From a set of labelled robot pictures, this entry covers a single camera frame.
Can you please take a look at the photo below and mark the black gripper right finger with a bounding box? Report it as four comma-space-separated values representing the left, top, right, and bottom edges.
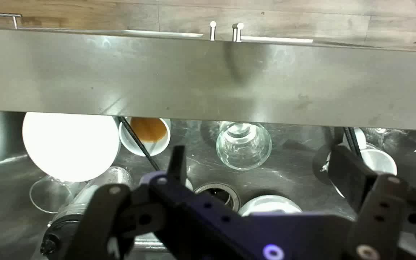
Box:
329, 145, 416, 260

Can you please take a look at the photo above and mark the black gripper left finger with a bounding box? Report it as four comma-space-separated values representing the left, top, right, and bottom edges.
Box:
68, 143, 248, 260

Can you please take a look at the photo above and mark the sink drain strainer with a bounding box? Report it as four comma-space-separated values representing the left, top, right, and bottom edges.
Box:
195, 182, 242, 214

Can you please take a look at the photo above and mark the stainless steel sink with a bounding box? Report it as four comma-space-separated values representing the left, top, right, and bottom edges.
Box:
0, 108, 416, 260

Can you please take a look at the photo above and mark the small white dish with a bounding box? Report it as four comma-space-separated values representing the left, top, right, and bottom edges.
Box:
354, 126, 398, 178

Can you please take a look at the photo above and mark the small white cup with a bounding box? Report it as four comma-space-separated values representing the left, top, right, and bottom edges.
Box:
117, 116, 173, 159

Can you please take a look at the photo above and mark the wide white bowl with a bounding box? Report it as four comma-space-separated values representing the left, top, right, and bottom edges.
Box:
238, 194, 305, 218

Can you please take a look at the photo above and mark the clear drinking glass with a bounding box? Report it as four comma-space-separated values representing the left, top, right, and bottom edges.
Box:
380, 127, 416, 156
27, 175, 75, 217

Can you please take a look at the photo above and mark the clear glass jar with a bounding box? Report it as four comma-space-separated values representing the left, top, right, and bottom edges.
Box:
215, 121, 273, 172

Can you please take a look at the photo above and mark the clear jar black lid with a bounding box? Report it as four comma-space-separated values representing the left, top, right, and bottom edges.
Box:
40, 165, 136, 260

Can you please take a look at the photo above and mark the white plate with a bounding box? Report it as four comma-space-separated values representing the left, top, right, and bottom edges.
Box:
21, 111, 121, 184

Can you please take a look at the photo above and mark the steel cabinet handle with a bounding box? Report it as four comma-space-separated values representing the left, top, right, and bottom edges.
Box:
231, 20, 316, 46
0, 12, 23, 30
123, 20, 218, 43

